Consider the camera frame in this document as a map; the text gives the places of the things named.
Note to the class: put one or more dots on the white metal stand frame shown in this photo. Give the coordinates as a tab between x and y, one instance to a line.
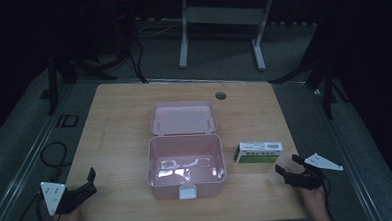
225	15

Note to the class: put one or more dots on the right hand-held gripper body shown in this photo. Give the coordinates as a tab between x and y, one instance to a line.
312	175

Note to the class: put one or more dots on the person's right hand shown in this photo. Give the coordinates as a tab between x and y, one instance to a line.
312	199

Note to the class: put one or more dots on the metal floor rail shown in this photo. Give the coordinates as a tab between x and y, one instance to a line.
26	164
349	150

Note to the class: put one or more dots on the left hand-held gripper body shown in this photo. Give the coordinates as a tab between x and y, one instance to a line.
59	198

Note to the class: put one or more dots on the white and green medicine box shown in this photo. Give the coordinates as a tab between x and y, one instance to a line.
257	153

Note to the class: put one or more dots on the black tripod stand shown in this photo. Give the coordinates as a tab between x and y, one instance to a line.
326	81
52	83

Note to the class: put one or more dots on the black rectangular floor bracket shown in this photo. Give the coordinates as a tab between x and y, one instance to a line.
67	120

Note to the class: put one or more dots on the dark device with red light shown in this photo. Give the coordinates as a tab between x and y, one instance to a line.
123	23

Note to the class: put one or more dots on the pink plastic storage box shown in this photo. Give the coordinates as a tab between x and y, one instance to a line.
185	151

